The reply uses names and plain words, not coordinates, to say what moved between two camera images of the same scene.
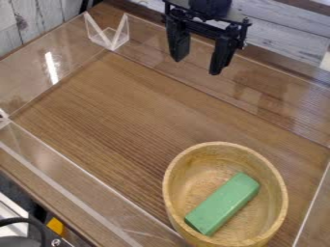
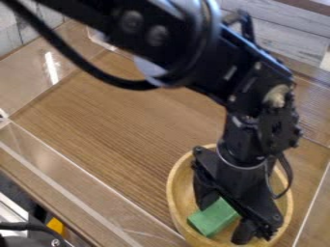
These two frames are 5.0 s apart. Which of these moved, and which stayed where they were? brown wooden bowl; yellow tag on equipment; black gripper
Moved: black gripper
Stayed: yellow tag on equipment; brown wooden bowl
